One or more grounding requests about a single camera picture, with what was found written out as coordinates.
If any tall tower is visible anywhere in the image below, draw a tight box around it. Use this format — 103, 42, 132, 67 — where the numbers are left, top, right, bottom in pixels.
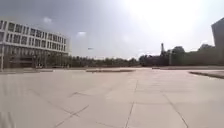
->
160, 42, 165, 56

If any low planting bed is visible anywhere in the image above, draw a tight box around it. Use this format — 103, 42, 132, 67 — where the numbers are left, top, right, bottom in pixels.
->
85, 68, 136, 74

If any raised dark planter edge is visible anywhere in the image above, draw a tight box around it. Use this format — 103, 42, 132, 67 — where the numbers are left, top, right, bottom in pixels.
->
188, 70, 224, 80

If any white building with windows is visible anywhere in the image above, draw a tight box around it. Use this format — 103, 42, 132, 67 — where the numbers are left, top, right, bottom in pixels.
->
0, 19, 70, 70

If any dark grey building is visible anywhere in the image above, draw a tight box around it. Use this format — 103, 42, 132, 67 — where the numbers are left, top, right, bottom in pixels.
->
210, 17, 224, 50

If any long low planter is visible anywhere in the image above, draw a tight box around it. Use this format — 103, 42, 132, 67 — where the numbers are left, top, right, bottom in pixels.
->
151, 65, 224, 71

